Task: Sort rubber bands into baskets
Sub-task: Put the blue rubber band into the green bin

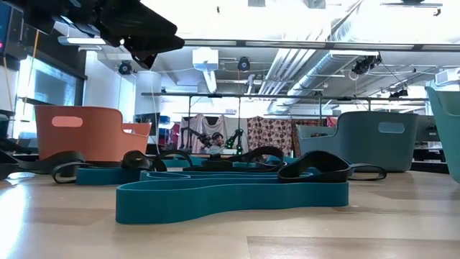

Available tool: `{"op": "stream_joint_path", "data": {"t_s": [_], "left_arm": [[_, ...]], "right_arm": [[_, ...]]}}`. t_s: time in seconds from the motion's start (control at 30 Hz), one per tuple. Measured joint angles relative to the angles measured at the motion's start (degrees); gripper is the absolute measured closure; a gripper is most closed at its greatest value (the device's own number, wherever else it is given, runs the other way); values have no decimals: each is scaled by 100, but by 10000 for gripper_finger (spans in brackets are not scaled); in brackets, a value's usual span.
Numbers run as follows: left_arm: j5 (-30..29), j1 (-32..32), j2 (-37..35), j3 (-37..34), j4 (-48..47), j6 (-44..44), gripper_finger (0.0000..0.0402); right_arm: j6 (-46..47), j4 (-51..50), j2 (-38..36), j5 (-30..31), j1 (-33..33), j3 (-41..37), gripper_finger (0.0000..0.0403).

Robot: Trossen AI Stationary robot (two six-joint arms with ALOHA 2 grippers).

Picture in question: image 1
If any black resistance band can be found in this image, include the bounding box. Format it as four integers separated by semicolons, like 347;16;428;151
75;166;143;186

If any computer monitor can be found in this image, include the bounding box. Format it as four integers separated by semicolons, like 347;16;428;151
0;0;24;60

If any ceiling light bar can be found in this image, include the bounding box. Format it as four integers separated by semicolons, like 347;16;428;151
57;35;109;47

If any person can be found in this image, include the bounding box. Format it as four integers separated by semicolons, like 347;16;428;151
206;131;231;155

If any white wall air unit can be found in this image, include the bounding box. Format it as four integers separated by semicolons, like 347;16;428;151
433;66;460;88

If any slate blue plastic basket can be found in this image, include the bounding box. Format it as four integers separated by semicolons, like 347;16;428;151
297;110;420;173

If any dark background monitor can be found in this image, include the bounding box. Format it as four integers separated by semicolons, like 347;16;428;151
134;112;162;137
416;114;438;143

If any long metal ceiling rail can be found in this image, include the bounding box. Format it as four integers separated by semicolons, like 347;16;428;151
183;38;460;52

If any teal green plastic basket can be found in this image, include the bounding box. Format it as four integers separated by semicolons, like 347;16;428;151
425;85;460;184

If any white ceiling unit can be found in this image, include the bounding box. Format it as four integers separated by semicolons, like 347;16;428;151
192;47;219;94

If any blue rubber band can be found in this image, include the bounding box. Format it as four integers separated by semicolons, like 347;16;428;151
115;171;350;225
265;155;300;167
163;155;206;168

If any pink white garment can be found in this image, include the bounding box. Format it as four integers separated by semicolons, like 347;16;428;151
178;113;230;155

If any dotted patterned cloth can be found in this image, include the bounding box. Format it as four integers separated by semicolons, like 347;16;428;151
246;115;295;159

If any dark window panel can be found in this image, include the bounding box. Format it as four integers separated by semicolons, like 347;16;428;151
14;53;87;145

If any white round pillar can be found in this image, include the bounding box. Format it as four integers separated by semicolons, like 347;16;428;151
134;70;163;118

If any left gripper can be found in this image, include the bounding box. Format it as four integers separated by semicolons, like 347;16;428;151
53;0;187;71

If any black ceiling camera cluster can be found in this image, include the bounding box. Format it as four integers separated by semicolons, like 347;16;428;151
351;53;383;76

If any orange plastic basket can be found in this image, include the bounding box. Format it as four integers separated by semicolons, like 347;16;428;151
34;104;152;165

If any metal clothes rack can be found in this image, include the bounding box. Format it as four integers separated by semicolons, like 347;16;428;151
140;91;446;159

